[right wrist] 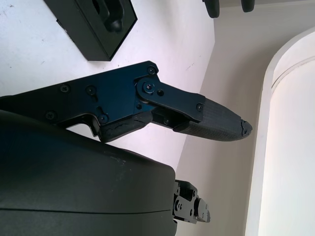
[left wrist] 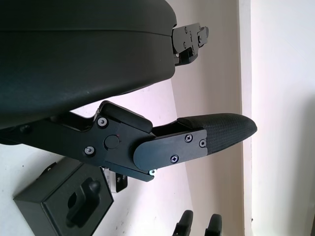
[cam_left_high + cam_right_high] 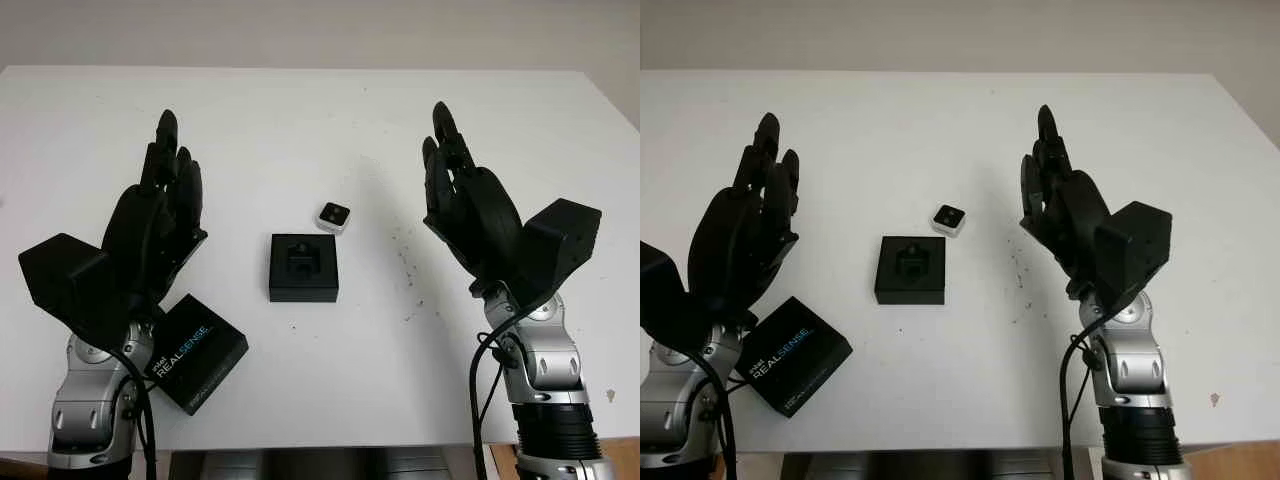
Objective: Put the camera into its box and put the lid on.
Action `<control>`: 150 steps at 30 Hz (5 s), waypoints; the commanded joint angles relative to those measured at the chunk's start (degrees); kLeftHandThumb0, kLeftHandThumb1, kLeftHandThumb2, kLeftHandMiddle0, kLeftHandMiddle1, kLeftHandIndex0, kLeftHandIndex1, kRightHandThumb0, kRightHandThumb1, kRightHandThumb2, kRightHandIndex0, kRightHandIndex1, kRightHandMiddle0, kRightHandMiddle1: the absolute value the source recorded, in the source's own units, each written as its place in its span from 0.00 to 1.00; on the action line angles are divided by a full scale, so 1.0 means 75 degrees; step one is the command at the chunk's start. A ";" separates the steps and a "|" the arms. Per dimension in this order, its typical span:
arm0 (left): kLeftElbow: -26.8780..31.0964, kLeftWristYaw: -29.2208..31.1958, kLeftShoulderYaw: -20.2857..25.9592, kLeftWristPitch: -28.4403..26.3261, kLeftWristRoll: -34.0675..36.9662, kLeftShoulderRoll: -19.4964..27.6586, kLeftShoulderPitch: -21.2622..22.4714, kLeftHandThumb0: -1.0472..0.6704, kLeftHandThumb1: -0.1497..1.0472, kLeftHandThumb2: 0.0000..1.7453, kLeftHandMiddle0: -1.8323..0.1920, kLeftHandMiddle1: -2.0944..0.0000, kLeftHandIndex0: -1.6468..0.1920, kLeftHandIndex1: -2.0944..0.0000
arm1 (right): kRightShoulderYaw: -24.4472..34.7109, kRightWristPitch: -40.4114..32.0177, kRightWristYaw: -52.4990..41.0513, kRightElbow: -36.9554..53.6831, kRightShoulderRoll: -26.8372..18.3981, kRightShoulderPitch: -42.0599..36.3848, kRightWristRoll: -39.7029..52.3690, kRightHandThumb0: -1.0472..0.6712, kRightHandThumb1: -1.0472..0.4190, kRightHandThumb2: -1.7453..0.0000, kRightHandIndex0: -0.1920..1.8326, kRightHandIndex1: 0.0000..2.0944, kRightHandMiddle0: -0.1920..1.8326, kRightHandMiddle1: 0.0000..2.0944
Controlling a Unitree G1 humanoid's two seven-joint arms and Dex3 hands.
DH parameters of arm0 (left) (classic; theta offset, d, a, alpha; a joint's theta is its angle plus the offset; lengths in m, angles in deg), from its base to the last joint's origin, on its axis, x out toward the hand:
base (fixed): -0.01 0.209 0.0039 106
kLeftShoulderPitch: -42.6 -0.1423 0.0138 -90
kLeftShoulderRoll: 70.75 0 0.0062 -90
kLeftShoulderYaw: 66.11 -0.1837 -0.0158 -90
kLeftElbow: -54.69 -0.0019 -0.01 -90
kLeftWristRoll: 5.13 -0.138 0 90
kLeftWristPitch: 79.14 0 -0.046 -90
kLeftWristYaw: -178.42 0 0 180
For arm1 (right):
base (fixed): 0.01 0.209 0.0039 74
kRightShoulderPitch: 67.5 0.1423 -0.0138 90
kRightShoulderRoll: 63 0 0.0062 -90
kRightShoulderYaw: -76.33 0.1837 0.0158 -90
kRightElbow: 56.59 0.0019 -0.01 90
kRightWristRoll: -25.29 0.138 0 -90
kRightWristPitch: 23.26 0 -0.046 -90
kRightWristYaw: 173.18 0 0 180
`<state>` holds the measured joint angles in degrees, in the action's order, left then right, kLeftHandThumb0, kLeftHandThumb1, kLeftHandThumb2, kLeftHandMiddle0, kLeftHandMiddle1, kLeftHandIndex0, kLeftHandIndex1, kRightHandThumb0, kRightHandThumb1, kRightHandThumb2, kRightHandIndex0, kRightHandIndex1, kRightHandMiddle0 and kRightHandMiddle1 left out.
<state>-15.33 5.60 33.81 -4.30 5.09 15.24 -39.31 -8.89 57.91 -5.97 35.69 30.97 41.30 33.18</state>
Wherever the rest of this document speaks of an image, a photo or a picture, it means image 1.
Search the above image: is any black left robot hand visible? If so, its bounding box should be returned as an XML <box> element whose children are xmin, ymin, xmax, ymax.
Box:
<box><xmin>202</xmin><ymin>0</ymin><xmax>254</xmax><ymax>18</ymax></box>

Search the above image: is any white rounded column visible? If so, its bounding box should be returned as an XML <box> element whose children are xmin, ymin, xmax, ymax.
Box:
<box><xmin>252</xmin><ymin>24</ymin><xmax>315</xmax><ymax>236</ymax></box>

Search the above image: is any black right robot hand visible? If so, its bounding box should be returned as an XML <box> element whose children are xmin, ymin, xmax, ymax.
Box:
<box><xmin>0</xmin><ymin>60</ymin><xmax>253</xmax><ymax>236</ymax></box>

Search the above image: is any black camera box with foam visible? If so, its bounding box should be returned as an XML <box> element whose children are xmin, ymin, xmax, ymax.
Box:
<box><xmin>44</xmin><ymin>0</ymin><xmax>138</xmax><ymax>62</ymax></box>

